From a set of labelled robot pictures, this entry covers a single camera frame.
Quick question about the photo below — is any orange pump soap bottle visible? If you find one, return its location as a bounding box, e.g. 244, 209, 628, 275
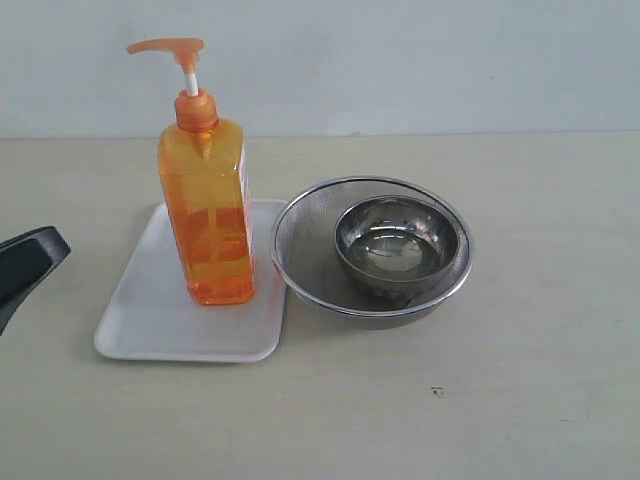
127, 38, 255, 305

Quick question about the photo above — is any steel mesh strainer basket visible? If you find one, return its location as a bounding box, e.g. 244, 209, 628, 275
271, 176, 474, 330

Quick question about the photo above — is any white rectangular tray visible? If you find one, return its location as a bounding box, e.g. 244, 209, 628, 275
94, 199, 286, 364

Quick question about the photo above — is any small stainless steel bowl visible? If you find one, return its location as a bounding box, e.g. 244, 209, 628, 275
334, 195, 462, 297

